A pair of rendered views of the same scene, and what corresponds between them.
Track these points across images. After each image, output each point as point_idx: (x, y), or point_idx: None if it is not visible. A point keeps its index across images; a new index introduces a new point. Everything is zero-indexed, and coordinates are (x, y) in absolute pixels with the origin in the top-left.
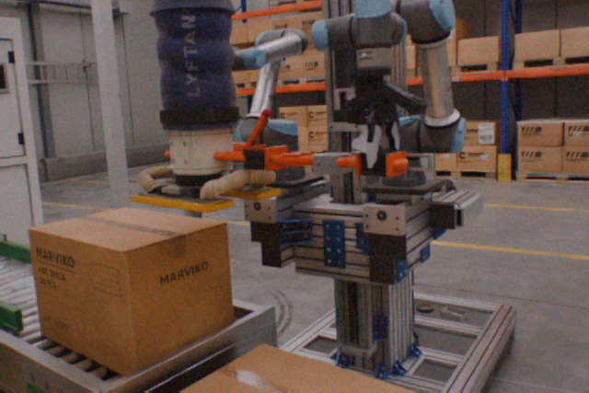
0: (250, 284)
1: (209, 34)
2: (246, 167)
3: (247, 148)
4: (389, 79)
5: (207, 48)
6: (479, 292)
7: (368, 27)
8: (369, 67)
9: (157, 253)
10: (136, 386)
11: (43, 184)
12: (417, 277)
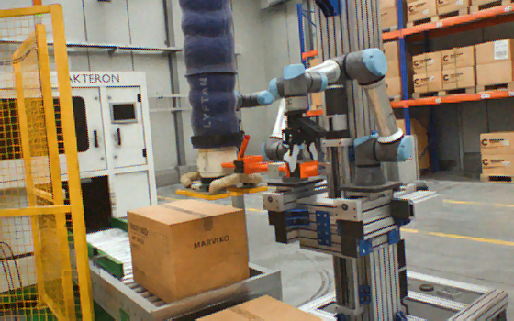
0: (305, 264)
1: (217, 88)
2: (235, 171)
3: (236, 160)
4: (366, 107)
5: (215, 96)
6: (496, 281)
7: (288, 84)
8: (290, 109)
9: (192, 227)
10: (173, 311)
11: (176, 185)
12: (443, 266)
